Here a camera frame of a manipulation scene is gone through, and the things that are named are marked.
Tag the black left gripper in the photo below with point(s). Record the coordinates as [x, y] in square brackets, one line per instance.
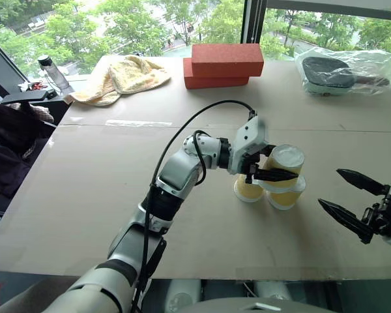
[251, 163]

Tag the yellow white paper cup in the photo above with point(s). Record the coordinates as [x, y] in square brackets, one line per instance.
[285, 164]
[247, 192]
[285, 197]

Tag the white rounded robot leg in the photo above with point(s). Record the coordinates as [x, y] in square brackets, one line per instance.
[273, 290]
[182, 293]

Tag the black flat box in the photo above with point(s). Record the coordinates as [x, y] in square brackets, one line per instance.
[27, 96]

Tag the black table tennis paddle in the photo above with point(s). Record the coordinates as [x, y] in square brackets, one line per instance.
[332, 73]

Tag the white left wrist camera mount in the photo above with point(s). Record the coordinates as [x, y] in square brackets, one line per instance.
[247, 140]

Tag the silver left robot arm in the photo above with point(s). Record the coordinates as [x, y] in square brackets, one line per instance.
[179, 172]

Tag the pale yellow towel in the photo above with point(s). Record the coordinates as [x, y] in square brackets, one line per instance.
[124, 80]

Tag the grey robot torso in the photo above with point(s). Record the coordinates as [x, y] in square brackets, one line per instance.
[247, 306]

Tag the red brick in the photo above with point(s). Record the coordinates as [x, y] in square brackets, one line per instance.
[226, 60]
[211, 81]

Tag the dark jacket on chair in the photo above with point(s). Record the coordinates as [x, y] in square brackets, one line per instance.
[9, 143]

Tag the black window frame post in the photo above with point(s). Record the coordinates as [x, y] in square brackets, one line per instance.
[254, 21]

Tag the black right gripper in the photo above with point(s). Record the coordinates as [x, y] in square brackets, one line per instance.
[386, 216]

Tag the clear water bottle black cap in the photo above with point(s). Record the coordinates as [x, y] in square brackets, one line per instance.
[53, 71]

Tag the clear plastic bag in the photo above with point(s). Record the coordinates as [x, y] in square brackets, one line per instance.
[348, 70]

